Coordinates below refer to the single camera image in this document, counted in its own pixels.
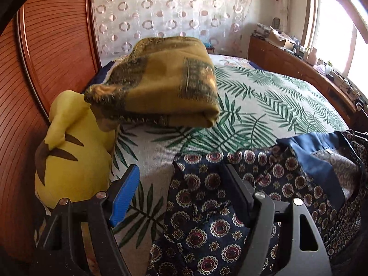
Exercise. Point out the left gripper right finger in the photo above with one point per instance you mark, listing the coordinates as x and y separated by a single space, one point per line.
247 203

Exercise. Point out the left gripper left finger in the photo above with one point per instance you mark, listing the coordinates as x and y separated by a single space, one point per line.
120 195

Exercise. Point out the navy patterned silk garment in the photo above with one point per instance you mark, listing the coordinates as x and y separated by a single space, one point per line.
228 213

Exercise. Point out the yellow pikachu plush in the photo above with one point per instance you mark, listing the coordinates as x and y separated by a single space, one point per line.
69 152

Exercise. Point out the palm leaf bed sheet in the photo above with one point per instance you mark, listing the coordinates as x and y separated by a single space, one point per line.
256 108

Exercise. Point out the mustard patterned folded blanket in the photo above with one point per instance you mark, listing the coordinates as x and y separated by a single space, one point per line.
166 81

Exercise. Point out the floral bed quilt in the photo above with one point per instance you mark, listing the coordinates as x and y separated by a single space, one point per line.
225 60

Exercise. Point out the wooden sideboard cabinet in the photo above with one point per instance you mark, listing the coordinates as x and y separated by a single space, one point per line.
273 59

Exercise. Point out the blue tissue box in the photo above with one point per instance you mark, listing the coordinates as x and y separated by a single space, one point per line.
209 47

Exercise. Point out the pink bottle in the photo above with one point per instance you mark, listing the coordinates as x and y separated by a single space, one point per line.
312 56

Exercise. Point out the wooden louvered wardrobe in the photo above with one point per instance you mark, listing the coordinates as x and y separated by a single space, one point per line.
47 46

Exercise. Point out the open cardboard box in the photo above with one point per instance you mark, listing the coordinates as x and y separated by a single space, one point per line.
280 39

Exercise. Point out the circle patterned sheer curtain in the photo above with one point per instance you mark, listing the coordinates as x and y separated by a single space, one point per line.
120 24

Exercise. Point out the window with wooden frame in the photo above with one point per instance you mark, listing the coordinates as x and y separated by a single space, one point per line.
338 42

